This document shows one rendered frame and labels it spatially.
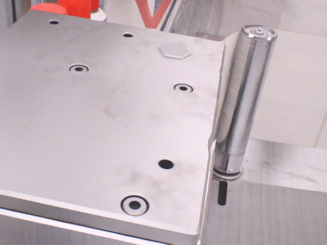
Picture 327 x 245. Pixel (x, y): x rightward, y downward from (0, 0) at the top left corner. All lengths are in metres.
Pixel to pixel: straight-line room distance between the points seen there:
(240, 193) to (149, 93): 0.37
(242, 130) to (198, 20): 0.64
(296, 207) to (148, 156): 0.41
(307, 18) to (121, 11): 0.26
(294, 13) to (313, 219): 0.29
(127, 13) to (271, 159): 0.29
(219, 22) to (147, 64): 0.92
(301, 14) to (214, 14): 0.53
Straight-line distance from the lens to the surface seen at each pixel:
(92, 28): 0.24
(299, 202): 0.56
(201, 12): 1.17
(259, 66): 0.47
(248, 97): 0.49
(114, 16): 0.67
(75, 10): 0.46
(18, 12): 0.66
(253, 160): 0.60
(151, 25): 0.59
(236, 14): 1.20
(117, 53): 0.22
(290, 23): 0.68
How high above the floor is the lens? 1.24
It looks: 35 degrees down
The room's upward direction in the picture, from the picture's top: 8 degrees clockwise
